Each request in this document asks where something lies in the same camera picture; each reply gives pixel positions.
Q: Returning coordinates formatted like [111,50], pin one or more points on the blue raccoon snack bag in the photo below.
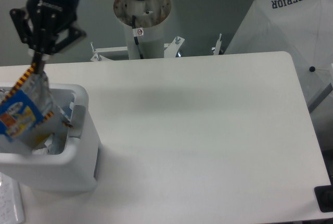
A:
[28,105]

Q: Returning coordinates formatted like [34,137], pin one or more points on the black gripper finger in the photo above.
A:
[20,19]
[52,43]

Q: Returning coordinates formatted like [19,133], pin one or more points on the crushed clear plastic bottle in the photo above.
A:
[63,125]

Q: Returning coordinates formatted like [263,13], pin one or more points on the white metal bracket middle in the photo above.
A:
[172,50]

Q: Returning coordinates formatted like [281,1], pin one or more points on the white plastic trash can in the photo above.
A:
[75,167]

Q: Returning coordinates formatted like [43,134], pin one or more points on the yellow trash piece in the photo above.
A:
[40,140]

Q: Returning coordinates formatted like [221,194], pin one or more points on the white metal bracket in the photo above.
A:
[108,53]
[172,50]
[217,48]

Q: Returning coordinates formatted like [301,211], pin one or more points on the handwritten paper sheet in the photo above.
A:
[11,201]

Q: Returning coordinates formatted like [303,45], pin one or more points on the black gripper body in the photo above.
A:
[40,11]

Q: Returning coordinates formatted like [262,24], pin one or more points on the white crumpled tissue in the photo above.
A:
[44,149]

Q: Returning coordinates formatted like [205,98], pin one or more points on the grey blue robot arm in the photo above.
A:
[47,27]

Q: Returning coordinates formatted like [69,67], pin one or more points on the white metal bracket left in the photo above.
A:
[108,53]

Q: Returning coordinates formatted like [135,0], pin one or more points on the white superior umbrella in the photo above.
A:
[302,28]

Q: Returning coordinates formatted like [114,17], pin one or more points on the white metal bracket right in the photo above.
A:
[217,48]

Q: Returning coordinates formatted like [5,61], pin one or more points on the black device at edge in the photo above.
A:
[324,198]

